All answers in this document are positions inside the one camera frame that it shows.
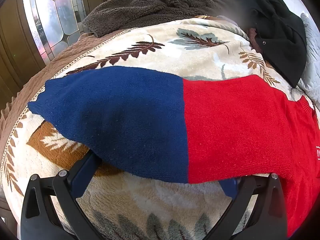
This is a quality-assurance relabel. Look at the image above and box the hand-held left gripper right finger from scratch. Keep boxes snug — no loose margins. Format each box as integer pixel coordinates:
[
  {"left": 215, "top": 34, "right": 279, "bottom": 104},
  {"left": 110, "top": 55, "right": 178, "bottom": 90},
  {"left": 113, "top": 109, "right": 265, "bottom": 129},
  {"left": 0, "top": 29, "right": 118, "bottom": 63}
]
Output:
[{"left": 199, "top": 173, "right": 288, "bottom": 240}]

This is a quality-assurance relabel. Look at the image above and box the red and blue knit sweater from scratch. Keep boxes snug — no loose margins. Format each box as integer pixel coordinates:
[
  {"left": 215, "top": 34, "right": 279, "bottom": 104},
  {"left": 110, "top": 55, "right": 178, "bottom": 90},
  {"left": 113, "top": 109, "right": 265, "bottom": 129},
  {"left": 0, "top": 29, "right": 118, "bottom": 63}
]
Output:
[{"left": 27, "top": 66, "right": 320, "bottom": 238}]

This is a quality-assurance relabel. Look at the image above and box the wooden window frame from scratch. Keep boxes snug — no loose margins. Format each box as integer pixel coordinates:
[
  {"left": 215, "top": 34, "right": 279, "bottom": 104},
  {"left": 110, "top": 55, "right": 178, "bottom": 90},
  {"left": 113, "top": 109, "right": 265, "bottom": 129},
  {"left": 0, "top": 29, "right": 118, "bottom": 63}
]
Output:
[{"left": 0, "top": 0, "right": 112, "bottom": 100}]

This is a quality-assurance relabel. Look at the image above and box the dark brown fleece blanket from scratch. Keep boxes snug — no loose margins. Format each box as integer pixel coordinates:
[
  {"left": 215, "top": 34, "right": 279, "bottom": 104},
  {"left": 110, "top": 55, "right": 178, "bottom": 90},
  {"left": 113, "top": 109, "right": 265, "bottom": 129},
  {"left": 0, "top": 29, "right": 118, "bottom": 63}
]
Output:
[{"left": 82, "top": 0, "right": 234, "bottom": 38}]

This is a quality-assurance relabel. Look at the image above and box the grey quilted pillow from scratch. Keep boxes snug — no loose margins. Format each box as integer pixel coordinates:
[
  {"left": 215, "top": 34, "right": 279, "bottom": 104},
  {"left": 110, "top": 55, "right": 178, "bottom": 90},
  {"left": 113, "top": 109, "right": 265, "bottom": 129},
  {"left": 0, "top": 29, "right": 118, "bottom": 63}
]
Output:
[{"left": 296, "top": 12, "right": 320, "bottom": 103}]

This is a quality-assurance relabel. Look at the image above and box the black coat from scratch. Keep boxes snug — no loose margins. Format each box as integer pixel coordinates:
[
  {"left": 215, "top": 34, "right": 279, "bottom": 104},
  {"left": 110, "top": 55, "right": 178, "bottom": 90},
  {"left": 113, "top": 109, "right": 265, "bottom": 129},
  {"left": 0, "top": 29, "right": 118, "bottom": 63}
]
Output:
[{"left": 221, "top": 0, "right": 307, "bottom": 88}]

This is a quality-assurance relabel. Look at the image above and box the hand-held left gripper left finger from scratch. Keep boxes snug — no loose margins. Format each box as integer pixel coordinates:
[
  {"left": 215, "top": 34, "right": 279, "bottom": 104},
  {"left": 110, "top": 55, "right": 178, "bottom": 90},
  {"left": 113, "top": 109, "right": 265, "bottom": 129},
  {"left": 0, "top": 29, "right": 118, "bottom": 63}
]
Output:
[{"left": 21, "top": 152, "right": 106, "bottom": 240}]

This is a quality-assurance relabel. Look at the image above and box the lilac cloth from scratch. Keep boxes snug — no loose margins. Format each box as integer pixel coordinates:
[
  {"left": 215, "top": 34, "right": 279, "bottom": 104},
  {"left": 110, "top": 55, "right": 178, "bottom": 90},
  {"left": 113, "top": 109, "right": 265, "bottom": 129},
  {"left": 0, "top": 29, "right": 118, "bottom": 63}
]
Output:
[{"left": 216, "top": 14, "right": 238, "bottom": 27}]

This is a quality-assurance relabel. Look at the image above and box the cream leaf print blanket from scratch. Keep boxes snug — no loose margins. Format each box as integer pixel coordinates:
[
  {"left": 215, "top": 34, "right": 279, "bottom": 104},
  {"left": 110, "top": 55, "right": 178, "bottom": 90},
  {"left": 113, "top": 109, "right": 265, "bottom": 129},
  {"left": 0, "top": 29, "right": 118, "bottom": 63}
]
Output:
[{"left": 0, "top": 15, "right": 318, "bottom": 240}]

